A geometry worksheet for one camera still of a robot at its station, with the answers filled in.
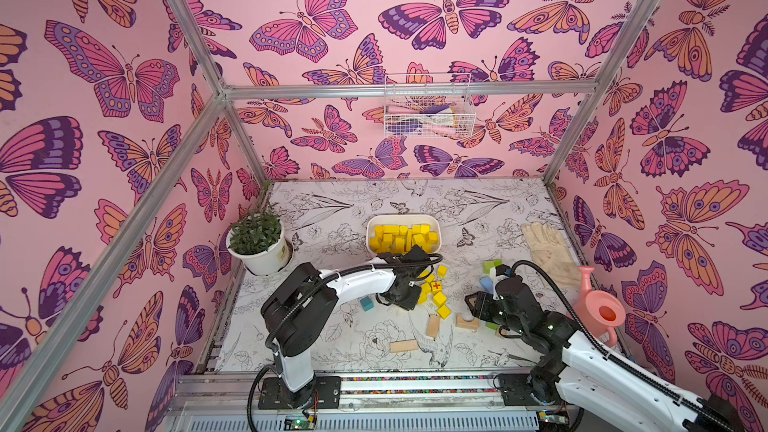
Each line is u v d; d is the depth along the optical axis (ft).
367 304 2.81
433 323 2.79
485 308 2.35
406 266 2.13
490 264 3.11
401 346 2.66
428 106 3.12
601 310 2.49
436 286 2.94
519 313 2.03
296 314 1.51
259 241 2.74
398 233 3.37
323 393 2.40
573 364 1.79
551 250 3.27
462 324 2.73
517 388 2.41
